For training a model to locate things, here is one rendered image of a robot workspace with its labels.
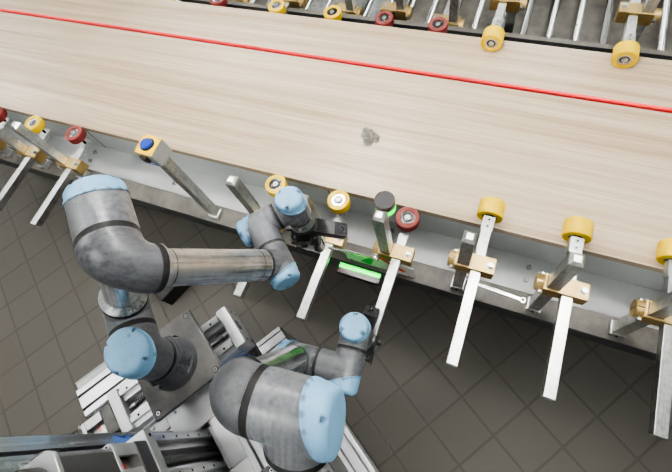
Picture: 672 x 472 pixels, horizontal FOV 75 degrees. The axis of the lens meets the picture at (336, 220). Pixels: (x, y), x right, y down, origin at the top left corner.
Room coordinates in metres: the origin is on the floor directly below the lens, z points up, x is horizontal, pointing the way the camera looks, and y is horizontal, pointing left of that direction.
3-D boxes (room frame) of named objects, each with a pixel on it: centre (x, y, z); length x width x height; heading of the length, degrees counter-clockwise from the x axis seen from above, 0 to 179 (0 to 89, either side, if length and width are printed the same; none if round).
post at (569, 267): (0.18, -0.49, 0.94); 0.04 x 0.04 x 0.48; 48
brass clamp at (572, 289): (0.17, -0.51, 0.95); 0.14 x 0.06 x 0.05; 48
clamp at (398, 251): (0.50, -0.14, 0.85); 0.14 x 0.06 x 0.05; 48
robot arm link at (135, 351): (0.40, 0.60, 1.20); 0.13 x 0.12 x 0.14; 6
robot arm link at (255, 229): (0.55, 0.19, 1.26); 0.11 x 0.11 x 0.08; 6
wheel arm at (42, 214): (1.43, 1.03, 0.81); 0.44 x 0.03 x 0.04; 138
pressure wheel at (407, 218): (0.57, -0.22, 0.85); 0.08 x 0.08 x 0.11
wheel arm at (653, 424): (-0.05, -0.67, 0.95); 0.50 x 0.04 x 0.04; 138
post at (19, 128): (1.52, 1.00, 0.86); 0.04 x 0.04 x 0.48; 48
